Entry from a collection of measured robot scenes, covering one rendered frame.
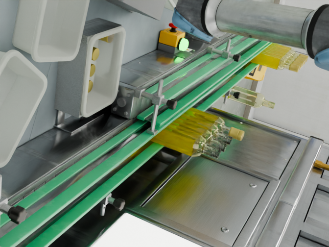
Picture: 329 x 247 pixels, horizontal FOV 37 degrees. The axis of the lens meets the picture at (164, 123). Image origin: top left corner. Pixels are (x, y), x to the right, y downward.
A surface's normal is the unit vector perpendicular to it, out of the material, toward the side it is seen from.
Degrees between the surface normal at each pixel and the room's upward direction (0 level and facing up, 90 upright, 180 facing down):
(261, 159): 91
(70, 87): 90
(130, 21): 0
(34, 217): 90
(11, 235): 90
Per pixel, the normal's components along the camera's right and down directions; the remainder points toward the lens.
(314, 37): -0.73, 0.29
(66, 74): -0.43, 0.33
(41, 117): 0.89, 0.33
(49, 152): 0.17, -0.89
